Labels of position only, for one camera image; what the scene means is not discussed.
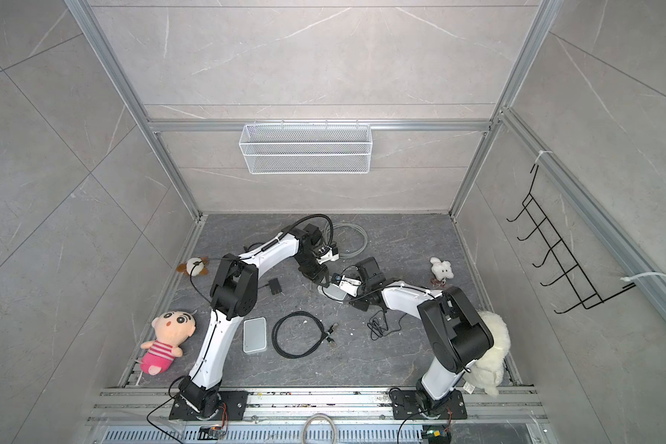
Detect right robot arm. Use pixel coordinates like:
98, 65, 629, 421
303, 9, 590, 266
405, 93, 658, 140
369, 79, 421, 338
326, 257, 494, 419

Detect brown white plush toy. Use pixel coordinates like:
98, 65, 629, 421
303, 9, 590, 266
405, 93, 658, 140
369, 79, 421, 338
176, 257, 209, 277

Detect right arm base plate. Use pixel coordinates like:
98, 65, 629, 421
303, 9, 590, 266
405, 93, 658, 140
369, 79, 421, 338
388, 388, 468, 421

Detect grey ethernet cable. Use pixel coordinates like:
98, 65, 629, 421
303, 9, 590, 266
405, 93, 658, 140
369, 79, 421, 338
330, 223, 369, 260

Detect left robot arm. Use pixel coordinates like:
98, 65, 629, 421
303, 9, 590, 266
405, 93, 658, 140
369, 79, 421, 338
175, 214, 339, 420

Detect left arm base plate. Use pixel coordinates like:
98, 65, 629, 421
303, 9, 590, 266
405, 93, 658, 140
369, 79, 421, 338
168, 390, 249, 422

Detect white switch near front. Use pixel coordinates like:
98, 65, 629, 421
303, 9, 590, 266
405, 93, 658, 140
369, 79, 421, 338
242, 317, 268, 354

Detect pink cartoon boy doll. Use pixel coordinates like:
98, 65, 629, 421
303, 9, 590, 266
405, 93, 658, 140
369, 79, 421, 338
140, 311, 196, 376

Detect black power adapter left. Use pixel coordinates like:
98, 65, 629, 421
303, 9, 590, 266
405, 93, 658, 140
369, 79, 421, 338
258, 279, 282, 295

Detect black wire hook rack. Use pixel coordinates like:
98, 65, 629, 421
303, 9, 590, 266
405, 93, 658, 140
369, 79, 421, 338
506, 165, 636, 315

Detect white wire mesh basket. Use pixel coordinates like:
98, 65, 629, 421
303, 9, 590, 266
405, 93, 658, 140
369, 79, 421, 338
239, 123, 374, 175

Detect thick black ethernet cable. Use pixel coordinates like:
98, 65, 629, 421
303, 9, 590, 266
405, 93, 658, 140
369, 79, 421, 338
270, 310, 340, 360

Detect thin black power cable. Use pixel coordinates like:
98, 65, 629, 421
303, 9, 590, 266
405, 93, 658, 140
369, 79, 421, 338
365, 308, 407, 342

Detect large white plush sheep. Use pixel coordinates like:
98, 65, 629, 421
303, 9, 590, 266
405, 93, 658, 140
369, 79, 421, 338
464, 311, 511, 398

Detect small white plush toy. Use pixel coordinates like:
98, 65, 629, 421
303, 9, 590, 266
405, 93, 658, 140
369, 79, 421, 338
429, 257, 454, 286

